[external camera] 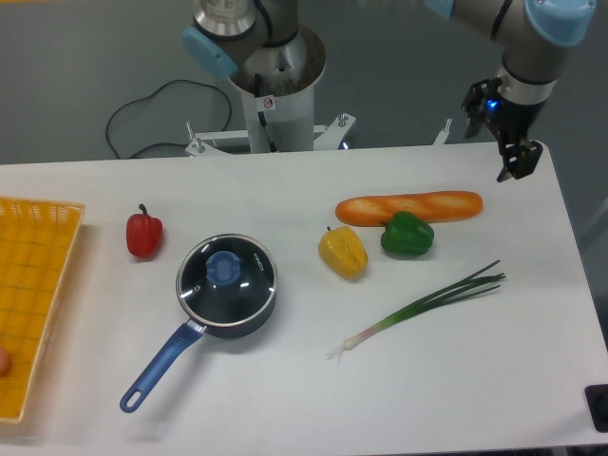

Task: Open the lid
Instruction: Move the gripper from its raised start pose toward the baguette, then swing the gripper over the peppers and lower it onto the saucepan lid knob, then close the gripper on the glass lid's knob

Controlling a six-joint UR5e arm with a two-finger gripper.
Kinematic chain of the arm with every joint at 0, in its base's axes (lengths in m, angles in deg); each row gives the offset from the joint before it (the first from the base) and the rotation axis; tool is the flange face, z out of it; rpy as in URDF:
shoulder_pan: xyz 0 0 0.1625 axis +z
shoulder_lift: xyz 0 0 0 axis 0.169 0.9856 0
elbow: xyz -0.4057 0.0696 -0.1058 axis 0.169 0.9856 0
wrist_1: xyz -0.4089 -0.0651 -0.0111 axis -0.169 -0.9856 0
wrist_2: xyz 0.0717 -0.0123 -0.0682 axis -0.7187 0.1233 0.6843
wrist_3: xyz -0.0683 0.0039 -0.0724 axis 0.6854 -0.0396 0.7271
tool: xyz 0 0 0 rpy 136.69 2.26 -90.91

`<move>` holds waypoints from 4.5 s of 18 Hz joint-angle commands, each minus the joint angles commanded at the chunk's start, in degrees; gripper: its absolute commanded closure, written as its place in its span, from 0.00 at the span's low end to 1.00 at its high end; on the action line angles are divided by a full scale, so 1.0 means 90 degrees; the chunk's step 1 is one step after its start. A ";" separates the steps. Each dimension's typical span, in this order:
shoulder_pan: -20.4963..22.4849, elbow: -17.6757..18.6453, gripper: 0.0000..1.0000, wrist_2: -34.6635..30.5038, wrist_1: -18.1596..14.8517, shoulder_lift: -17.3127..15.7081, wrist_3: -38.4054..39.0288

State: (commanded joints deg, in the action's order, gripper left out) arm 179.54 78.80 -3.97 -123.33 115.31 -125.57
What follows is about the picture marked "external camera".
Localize glass pot lid blue knob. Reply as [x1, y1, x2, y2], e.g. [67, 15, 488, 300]
[176, 234, 278, 337]

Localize orange baguette bread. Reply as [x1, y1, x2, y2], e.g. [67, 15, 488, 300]
[334, 190, 484, 227]

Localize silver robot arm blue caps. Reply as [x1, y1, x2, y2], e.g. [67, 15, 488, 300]
[182, 1, 595, 181]

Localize black object at table edge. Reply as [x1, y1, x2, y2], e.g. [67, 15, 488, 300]
[584, 384, 608, 433]

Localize blue saucepan with handle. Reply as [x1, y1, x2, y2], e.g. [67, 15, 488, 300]
[119, 232, 279, 414]

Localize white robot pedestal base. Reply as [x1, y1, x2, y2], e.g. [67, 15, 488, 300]
[184, 28, 453, 156]

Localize green spring onion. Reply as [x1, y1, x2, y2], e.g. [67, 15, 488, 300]
[324, 260, 507, 360]

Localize yellow bell pepper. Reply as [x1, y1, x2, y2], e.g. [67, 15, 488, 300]
[317, 226, 368, 280]

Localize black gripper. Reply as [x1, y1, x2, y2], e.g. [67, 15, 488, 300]
[461, 75, 546, 182]

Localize green bell pepper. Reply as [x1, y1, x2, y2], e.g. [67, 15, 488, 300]
[380, 211, 435, 257]

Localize black cable on floor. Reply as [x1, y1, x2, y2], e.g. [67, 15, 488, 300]
[104, 78, 233, 160]

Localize red bell pepper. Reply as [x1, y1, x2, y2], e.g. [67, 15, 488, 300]
[125, 203, 163, 259]

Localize yellow woven basket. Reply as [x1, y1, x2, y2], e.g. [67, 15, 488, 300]
[1, 197, 86, 424]

